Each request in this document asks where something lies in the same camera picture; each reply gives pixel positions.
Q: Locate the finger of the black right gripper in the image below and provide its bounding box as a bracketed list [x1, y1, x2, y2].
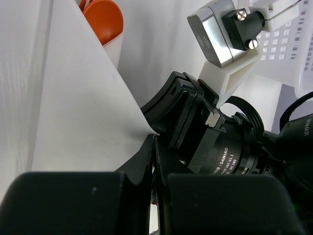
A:
[141, 71, 193, 130]

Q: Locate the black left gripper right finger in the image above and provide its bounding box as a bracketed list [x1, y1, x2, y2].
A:
[154, 137, 303, 235]

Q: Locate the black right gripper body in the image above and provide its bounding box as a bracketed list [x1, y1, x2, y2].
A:
[168, 73, 271, 175]

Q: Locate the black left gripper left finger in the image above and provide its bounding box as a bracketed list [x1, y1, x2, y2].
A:
[0, 135, 154, 235]

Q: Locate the white paper napkin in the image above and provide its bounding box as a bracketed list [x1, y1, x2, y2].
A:
[31, 0, 154, 171]

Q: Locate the orange plastic spoon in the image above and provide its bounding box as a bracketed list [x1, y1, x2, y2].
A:
[83, 0, 124, 46]

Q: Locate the orange plastic fork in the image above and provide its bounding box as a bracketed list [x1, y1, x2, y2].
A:
[78, 0, 93, 11]

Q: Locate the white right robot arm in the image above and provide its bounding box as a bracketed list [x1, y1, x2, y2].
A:
[142, 71, 313, 235]

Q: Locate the white perforated plastic basket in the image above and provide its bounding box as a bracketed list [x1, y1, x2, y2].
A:
[254, 0, 313, 98]

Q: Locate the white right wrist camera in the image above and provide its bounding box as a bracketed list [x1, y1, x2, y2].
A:
[187, 0, 299, 108]

